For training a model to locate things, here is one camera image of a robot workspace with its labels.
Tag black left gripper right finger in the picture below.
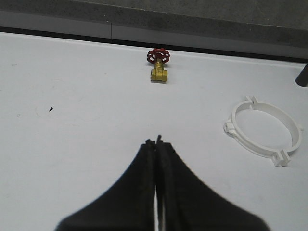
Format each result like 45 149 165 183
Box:
155 136 269 231

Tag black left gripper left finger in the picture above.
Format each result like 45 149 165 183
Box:
56 140 155 231

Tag white half pipe clamp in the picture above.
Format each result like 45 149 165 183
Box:
242 97 303 167
223 96 291 167

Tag brass valve red handwheel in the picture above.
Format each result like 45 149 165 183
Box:
147 48 170 83

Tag dark brown cylindrical capacitor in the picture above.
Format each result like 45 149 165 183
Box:
295 64 308 87

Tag grey stone counter ledge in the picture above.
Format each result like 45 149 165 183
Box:
0 0 308 62

